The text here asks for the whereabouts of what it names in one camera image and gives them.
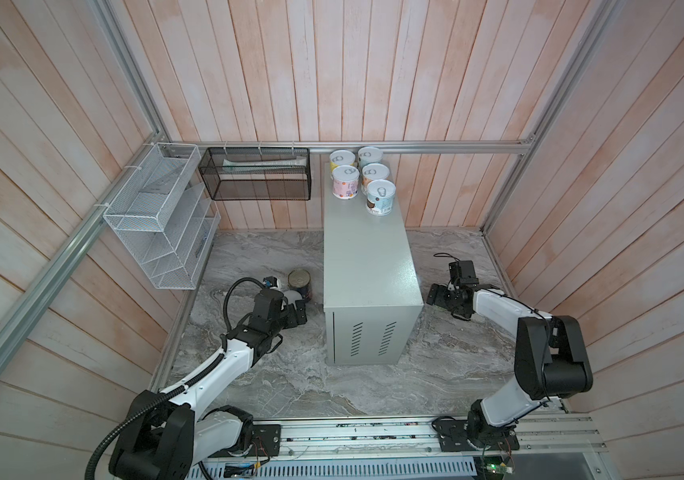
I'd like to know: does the orange can pull-tab lid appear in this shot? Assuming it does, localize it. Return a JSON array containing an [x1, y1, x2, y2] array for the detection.
[[361, 163, 390, 191]]

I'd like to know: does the pink can pull-tab lid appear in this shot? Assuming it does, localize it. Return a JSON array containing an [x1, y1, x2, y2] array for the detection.
[[332, 165, 360, 200]]

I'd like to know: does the green white can pull-tab lid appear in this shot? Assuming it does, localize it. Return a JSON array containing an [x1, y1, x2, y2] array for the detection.
[[357, 146, 384, 168]]

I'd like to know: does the yellow can pull-tab lid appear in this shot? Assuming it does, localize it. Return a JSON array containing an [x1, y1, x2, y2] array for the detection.
[[329, 149, 357, 171]]

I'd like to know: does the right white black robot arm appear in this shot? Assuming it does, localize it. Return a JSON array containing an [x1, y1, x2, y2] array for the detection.
[[427, 257, 593, 450]]

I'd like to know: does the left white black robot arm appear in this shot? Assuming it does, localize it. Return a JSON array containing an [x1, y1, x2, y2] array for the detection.
[[85, 285, 307, 479]]

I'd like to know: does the grey metal cabinet counter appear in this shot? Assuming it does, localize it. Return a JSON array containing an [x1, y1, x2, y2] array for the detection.
[[322, 164, 424, 366]]

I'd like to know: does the tall can white plastic lid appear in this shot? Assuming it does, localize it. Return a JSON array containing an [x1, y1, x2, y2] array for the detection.
[[283, 290, 303, 304]]

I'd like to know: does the dark can with brown lid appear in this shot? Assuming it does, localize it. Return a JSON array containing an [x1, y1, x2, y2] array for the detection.
[[288, 268, 312, 302]]

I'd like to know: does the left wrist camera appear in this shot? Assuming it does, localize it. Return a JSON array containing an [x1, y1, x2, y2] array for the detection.
[[263, 276, 280, 289]]

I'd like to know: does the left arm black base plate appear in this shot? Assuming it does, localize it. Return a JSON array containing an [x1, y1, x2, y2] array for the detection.
[[242, 423, 282, 458]]

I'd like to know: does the black corrugated cable conduit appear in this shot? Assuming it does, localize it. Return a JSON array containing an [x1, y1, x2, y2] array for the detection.
[[82, 350, 226, 480]]

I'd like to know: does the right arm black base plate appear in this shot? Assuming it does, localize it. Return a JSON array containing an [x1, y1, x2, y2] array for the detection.
[[431, 416, 520, 452]]

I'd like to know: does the white wire mesh shelf rack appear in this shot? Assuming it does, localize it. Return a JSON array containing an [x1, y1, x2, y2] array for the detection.
[[104, 143, 221, 290]]

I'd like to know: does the black wire mesh basket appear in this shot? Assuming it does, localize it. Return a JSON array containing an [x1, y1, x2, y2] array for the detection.
[[198, 147, 313, 202]]

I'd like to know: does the horizontal aluminium frame bar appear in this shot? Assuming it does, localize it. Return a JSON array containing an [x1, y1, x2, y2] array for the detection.
[[192, 140, 533, 155]]

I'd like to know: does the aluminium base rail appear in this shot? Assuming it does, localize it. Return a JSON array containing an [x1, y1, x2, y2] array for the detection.
[[254, 410, 608, 462]]

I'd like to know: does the right aluminium frame post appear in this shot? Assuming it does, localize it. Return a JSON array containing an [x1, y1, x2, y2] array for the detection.
[[478, 1, 625, 239]]

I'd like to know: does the left aluminium frame bar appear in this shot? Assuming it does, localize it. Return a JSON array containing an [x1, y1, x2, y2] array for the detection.
[[0, 132, 168, 376]]

